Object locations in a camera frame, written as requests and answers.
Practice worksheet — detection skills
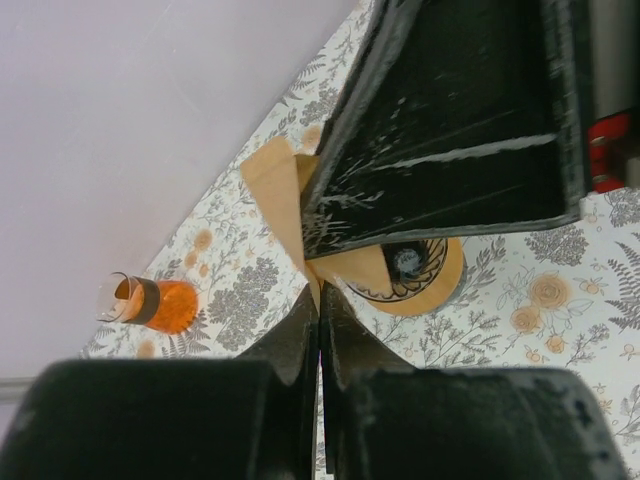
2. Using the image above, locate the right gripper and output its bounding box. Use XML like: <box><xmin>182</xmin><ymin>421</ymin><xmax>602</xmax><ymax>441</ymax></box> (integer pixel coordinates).
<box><xmin>575</xmin><ymin>1</ymin><xmax>639</xmax><ymax>192</ymax></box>

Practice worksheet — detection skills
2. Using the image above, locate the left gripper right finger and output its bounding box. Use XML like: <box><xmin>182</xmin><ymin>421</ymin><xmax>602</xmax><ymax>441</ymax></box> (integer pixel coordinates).
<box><xmin>319</xmin><ymin>284</ymin><xmax>628</xmax><ymax>479</ymax></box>

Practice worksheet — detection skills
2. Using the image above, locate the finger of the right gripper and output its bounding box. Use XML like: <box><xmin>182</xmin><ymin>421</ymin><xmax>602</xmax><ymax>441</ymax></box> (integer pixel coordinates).
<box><xmin>301</xmin><ymin>1</ymin><xmax>586</xmax><ymax>259</ymax></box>

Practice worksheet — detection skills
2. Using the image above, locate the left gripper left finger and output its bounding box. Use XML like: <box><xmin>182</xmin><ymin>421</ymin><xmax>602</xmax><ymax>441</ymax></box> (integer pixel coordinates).
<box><xmin>1</xmin><ymin>290</ymin><xmax>319</xmax><ymax>479</ymax></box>

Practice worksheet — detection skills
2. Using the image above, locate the wooden dripper ring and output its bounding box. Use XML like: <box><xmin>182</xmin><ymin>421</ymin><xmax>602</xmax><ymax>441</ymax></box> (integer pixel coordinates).
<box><xmin>372</xmin><ymin>236</ymin><xmax>466</xmax><ymax>318</ymax></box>

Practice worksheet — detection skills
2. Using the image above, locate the clear glass dripper cone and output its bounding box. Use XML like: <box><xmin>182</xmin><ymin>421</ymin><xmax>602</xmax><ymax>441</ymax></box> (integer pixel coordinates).
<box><xmin>347</xmin><ymin>239</ymin><xmax>448</xmax><ymax>303</ymax></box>

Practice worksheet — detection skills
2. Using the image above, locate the brown paper coffee filter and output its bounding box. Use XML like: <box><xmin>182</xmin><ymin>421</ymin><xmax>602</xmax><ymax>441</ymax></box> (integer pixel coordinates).
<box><xmin>240</xmin><ymin>136</ymin><xmax>391</xmax><ymax>307</ymax></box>

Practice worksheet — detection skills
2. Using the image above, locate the orange glass dripper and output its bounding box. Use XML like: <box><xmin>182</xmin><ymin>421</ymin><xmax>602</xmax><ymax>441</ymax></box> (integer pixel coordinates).
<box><xmin>95</xmin><ymin>272</ymin><xmax>199</xmax><ymax>335</ymax></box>

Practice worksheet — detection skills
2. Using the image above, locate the floral table mat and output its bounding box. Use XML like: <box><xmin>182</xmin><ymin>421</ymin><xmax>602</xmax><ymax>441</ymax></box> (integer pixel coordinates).
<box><xmin>82</xmin><ymin>1</ymin><xmax>639</xmax><ymax>446</ymax></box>

